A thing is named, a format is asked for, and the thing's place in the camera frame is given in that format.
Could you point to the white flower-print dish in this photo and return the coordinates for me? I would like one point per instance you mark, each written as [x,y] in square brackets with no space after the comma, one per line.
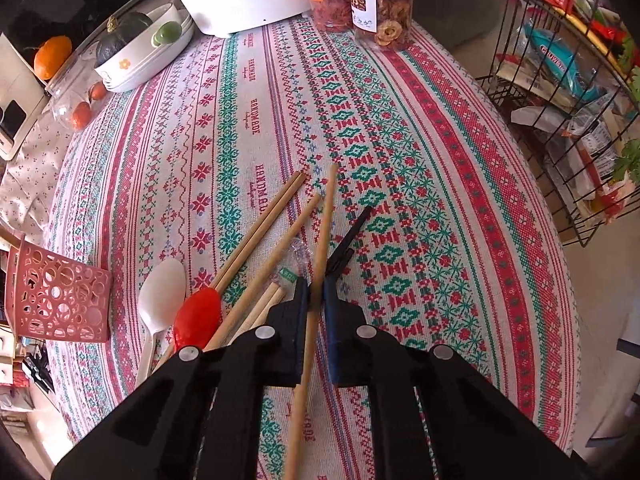
[135,55]

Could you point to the wooden chopstick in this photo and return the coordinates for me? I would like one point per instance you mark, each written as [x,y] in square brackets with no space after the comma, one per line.
[270,222]
[325,230]
[272,259]
[264,218]

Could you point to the red green patterned tablecloth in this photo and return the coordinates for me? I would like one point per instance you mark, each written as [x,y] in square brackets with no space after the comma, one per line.
[400,160]

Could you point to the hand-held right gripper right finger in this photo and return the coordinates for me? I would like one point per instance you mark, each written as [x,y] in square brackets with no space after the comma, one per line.
[332,320]

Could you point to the pale green leafy vegetable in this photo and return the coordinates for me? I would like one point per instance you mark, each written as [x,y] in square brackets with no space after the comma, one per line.
[631,80]

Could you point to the black chopstick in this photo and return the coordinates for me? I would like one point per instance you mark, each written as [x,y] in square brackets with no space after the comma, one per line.
[340,261]
[361,220]

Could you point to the teal snack packet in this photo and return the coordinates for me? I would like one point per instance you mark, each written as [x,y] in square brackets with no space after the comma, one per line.
[560,60]

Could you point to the red plastic spoon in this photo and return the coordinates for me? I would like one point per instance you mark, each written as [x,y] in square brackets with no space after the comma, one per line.
[197,317]

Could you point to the orange snack packet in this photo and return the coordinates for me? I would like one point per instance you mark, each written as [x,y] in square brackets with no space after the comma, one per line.
[607,195]

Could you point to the white plastic spoon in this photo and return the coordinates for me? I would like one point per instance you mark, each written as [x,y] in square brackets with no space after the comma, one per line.
[162,290]

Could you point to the large orange with stem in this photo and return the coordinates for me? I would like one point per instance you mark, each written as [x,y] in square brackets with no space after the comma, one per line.
[52,57]

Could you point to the jar of dried fruit slices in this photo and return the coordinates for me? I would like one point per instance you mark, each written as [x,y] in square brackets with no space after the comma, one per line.
[385,5]

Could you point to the small orange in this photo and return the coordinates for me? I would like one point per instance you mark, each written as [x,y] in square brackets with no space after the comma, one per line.
[80,116]
[98,91]

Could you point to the dark green pumpkin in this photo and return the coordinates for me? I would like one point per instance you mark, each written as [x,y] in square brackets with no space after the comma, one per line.
[122,32]

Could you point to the plastic-wrapped disposable chopsticks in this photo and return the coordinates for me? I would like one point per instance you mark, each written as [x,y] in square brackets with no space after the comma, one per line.
[267,300]

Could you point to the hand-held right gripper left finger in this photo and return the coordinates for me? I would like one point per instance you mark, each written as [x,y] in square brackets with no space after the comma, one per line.
[295,310]

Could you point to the white snack packet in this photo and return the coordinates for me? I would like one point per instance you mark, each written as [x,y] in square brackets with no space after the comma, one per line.
[590,145]

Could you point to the pink perforated utensil basket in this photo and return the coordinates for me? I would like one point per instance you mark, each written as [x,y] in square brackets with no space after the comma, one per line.
[60,295]

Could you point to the green herb sprig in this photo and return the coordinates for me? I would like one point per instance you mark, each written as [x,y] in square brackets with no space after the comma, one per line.
[627,160]

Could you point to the floral cloth cover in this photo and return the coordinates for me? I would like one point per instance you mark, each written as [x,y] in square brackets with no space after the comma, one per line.
[35,175]

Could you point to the grey refrigerator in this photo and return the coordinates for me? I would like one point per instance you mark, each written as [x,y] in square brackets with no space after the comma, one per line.
[450,0]

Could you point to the glass jar with wooden lid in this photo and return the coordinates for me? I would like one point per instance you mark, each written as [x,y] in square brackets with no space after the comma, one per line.
[65,85]

